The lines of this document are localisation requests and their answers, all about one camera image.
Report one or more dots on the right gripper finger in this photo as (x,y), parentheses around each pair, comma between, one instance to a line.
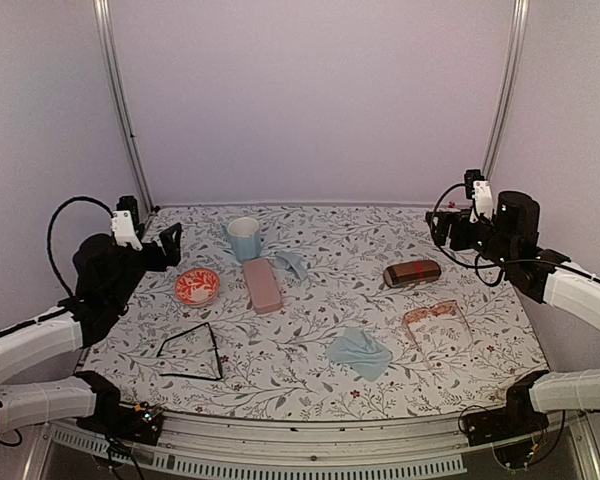
(436,218)
(440,235)

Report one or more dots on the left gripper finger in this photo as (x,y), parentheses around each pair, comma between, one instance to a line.
(171,256)
(170,237)

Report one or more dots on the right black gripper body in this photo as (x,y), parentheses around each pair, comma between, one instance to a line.
(460,240)

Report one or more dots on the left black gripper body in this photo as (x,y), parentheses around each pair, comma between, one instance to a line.
(154,263)

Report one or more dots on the brown plaid glasses case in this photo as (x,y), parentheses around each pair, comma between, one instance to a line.
(411,273)

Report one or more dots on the light blue cleaning cloth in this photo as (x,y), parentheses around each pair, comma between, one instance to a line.
(360,351)

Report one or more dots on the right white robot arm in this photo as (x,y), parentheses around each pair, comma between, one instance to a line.
(503,232)

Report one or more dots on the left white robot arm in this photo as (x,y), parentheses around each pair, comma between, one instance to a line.
(108,272)

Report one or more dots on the pink translucent sunglasses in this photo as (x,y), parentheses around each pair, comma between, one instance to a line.
(435,315)

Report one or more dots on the red patterned bowl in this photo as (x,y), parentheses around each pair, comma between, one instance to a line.
(197,287)

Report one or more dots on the light blue mug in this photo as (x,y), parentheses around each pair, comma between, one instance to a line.
(244,237)

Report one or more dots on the pink glasses case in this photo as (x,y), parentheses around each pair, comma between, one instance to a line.
(262,285)

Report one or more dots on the small blue cloth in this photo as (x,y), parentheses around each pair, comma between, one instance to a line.
(290,262)

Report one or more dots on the black frame glasses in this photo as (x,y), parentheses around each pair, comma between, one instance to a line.
(192,354)

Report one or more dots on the right aluminium frame post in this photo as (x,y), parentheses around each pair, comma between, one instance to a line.
(511,67)

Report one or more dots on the aluminium frame post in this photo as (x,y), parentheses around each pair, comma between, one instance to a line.
(105,30)
(511,67)

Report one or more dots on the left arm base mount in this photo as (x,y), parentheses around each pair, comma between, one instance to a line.
(141,423)

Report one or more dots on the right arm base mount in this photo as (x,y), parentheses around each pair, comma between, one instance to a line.
(483,426)

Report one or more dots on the front aluminium rail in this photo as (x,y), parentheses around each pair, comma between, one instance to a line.
(200,447)

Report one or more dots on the left aluminium frame post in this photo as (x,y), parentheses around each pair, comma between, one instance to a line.
(105,30)

